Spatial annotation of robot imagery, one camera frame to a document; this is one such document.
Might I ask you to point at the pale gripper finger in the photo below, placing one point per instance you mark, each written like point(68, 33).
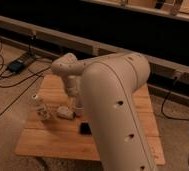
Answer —
point(76, 102)

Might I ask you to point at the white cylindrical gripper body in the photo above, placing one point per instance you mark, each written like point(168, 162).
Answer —
point(73, 86)

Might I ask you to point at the white sponge block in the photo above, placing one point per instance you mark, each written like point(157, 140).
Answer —
point(65, 112)

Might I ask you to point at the translucent plastic cup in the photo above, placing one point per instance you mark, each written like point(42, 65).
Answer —
point(79, 111)

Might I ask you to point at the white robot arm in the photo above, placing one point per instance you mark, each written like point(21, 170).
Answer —
point(105, 85)

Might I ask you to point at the black smartphone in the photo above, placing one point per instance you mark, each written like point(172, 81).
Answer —
point(85, 129)

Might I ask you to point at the white plastic bottle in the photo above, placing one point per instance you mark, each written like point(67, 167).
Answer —
point(40, 107)

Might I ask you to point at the wooden table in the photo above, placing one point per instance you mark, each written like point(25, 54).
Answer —
point(60, 138)

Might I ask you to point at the black power adapter box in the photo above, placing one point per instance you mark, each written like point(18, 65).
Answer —
point(15, 66)

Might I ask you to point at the wooden baseboard rail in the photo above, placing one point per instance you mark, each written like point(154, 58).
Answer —
point(160, 67)

